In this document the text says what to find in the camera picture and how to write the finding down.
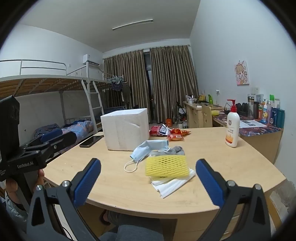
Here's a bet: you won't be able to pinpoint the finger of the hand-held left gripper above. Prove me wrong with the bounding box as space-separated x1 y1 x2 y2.
35 132 77 164
20 129 63 151

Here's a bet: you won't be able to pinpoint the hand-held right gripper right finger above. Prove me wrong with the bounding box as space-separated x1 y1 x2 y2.
195 159 272 241

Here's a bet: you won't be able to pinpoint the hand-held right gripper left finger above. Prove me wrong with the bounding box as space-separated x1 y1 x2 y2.
26 158 102 241

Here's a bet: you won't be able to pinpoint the grey sock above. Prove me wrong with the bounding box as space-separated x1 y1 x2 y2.
150 146 186 158

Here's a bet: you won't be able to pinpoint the yellow foam net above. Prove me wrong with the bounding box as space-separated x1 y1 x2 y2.
145 155 190 178

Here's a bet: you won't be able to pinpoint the white foam box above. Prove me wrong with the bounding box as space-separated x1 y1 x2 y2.
100 108 149 151

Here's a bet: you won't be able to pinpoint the blue face mask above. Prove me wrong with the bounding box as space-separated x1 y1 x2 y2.
124 140 170 173

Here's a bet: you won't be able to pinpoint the person's left forearm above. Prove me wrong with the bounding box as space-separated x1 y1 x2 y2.
3 190 31 233

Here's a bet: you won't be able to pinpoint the person's left hand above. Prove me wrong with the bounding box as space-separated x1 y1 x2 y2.
5 169 45 202

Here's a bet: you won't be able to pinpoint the dark clothes pile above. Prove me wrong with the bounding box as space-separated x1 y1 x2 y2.
34 123 61 140

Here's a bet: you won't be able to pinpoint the blue orange plaid quilt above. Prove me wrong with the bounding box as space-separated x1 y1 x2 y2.
61 119 94 138

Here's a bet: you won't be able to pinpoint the black smartphone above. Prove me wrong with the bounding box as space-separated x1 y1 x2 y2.
79 135 104 148

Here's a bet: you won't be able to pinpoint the white bed ladder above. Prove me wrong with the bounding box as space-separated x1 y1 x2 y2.
81 79 105 135

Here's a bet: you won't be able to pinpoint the white metal bunk bed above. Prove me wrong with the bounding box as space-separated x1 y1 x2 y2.
0 59 105 158
99 71 130 112

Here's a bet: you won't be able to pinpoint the white lotion pump bottle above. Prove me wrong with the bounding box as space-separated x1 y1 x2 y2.
225 99 241 148

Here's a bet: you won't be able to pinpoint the orange red snack packet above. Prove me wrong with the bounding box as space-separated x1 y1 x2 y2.
170 128 191 135

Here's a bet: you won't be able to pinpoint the wooden chair with smiley cutout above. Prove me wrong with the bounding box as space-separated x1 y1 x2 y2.
200 104 213 128

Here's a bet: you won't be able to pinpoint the desk with patterned cover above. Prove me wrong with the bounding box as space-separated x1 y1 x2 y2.
211 113 285 164

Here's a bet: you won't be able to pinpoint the person's leg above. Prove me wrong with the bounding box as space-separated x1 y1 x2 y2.
98 209 169 241

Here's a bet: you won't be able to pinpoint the light wooden desk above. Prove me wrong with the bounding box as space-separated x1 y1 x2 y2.
183 100 226 129

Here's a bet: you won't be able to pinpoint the printed paper sheets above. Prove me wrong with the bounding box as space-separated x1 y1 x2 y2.
239 120 268 129

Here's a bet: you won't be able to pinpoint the black tripod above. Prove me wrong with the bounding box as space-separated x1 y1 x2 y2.
177 101 187 123

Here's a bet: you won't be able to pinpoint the hanging dark clothes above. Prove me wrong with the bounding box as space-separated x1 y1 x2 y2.
110 75 132 104

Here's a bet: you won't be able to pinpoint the black headphones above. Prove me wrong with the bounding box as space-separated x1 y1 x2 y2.
236 102 253 116

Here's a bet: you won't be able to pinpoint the white air conditioner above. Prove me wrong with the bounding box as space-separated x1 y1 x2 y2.
83 54 100 67

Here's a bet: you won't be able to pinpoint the row of toiletry bottles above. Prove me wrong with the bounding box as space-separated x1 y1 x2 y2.
258 94 285 129

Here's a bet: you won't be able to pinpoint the brown curtain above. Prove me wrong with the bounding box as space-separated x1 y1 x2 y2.
103 49 151 125
149 45 199 125

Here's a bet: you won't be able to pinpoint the ceiling tube light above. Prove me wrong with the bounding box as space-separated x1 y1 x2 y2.
112 19 154 31

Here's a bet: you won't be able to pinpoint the cartoon wall poster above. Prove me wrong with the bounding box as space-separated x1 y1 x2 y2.
234 60 251 86

